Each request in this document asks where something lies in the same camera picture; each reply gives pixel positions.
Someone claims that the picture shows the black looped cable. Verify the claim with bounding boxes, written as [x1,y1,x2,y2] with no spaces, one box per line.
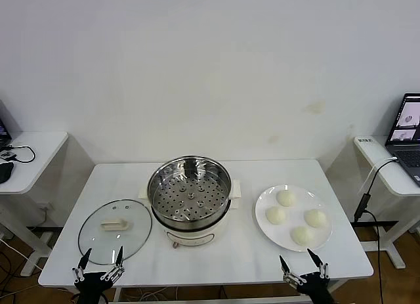
[6,144,36,164]

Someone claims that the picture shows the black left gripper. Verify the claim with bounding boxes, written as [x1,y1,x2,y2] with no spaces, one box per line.
[72,245,126,304]

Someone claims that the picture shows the black laptop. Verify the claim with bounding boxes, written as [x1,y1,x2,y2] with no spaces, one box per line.
[0,100,12,147]

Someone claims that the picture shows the grey laptop with video windows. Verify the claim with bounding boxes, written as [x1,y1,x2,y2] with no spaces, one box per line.
[385,93,420,187]

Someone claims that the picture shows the white flat cable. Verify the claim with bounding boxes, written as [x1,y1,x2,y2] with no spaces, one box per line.
[358,156,398,194]

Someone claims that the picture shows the cream electric cooker base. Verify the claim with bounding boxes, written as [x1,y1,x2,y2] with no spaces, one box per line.
[137,179,243,250]

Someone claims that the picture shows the stainless steel steamer basket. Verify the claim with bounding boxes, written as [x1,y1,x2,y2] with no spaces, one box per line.
[146,155,232,221]

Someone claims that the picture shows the glass lid with cream handle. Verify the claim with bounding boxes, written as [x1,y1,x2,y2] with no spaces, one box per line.
[77,198,153,266]

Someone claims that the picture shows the white rectangular table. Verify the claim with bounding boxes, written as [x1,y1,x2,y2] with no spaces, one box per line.
[38,158,374,304]

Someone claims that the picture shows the white round plate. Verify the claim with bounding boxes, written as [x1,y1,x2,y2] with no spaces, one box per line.
[255,185,333,252]

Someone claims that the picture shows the white steamed baozi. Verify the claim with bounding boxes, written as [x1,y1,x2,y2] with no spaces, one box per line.
[291,225,318,245]
[304,208,328,228]
[276,189,295,207]
[265,206,287,225]

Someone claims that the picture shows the black cable with adapter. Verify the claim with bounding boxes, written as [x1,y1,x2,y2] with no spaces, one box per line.
[353,158,400,304]

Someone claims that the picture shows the black computer mouse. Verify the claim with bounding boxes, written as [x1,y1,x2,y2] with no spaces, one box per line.
[0,162,15,184]

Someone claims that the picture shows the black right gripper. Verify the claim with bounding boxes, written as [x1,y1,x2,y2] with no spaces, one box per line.
[278,248,331,304]

